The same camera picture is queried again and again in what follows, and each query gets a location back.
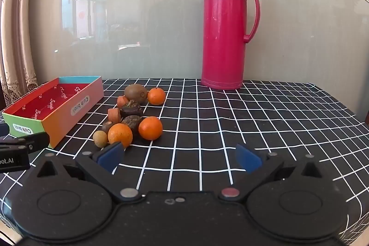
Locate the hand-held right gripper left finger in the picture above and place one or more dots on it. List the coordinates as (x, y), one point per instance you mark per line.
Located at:
(111, 157)

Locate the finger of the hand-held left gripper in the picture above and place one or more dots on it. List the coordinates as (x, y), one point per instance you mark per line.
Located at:
(34, 142)
(3, 130)

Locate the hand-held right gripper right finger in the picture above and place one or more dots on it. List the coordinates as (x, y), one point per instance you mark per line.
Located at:
(248, 160)

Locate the beige potato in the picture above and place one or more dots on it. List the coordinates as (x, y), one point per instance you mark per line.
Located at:
(100, 138)

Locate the small dark water chestnut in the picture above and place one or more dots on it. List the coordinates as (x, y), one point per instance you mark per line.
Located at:
(107, 127)

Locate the orange carrot piece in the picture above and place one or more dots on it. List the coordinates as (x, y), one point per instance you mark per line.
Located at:
(122, 102)
(114, 115)

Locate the colourful cardboard box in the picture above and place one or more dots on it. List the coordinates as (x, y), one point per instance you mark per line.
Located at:
(66, 107)

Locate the brown kiwi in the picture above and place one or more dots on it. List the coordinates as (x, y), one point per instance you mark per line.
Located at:
(135, 91)

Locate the mandarin orange with green stem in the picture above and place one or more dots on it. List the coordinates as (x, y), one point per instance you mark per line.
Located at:
(156, 96)

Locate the black checked tablecloth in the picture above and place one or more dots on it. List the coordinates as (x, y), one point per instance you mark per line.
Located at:
(259, 125)

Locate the beige lace curtain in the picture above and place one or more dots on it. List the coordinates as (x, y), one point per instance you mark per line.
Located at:
(17, 32)

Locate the red plastic thermos jug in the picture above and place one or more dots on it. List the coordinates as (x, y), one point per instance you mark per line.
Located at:
(223, 32)

